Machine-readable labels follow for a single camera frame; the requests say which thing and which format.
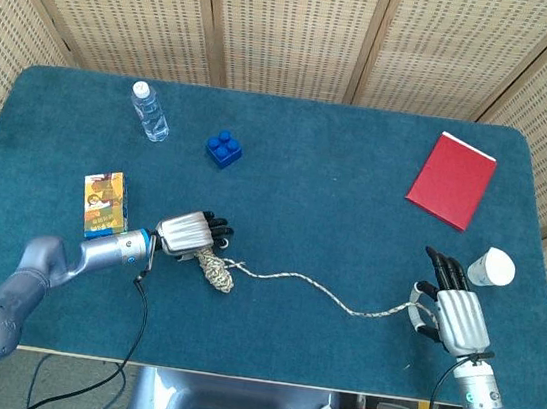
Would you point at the red notebook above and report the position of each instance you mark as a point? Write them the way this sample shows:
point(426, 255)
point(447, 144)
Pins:
point(450, 182)

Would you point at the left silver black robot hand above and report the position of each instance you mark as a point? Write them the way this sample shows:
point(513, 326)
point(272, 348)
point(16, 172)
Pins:
point(186, 233)

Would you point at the blue toy building block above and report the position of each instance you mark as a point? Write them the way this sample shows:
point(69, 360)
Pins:
point(222, 152)

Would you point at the clear plastic water bottle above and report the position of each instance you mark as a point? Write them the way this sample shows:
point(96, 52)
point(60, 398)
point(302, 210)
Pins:
point(151, 115)

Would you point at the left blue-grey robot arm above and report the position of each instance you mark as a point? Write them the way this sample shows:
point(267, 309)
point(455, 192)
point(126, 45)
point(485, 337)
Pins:
point(43, 265)

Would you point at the woven bamboo folding screen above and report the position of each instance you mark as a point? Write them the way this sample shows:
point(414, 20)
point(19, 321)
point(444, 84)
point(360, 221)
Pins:
point(297, 26)

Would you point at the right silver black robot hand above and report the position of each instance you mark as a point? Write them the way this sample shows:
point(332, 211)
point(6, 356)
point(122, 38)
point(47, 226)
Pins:
point(460, 315)

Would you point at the white paper cup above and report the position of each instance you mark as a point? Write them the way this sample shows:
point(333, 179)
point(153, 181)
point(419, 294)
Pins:
point(494, 266)

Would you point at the colourful printed carton box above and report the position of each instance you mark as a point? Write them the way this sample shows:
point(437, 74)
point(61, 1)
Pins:
point(102, 202)

